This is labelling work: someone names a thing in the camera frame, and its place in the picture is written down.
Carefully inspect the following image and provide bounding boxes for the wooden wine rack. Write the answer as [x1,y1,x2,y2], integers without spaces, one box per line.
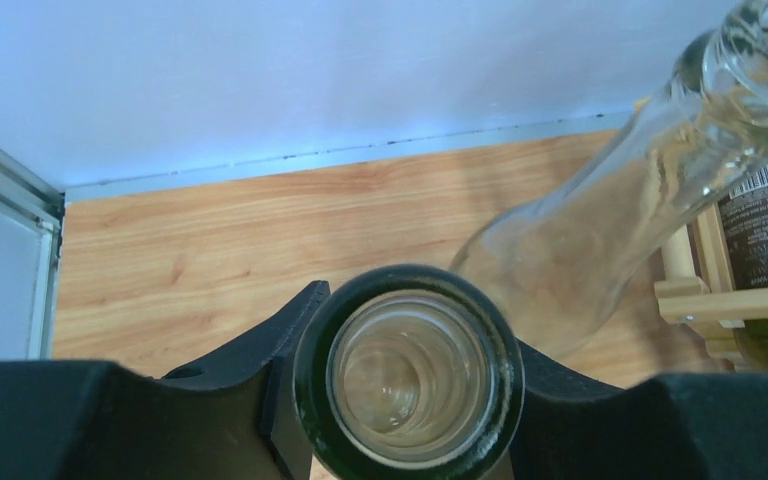
[655,201,768,371]

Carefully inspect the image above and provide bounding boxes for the clear wine bottle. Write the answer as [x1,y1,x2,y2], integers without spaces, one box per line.
[451,1,768,359]
[293,264,525,479]

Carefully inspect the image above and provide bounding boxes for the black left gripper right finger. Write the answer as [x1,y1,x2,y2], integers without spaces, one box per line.
[510,346,768,479]

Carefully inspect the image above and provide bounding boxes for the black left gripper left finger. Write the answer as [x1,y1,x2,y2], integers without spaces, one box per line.
[0,281,330,479]

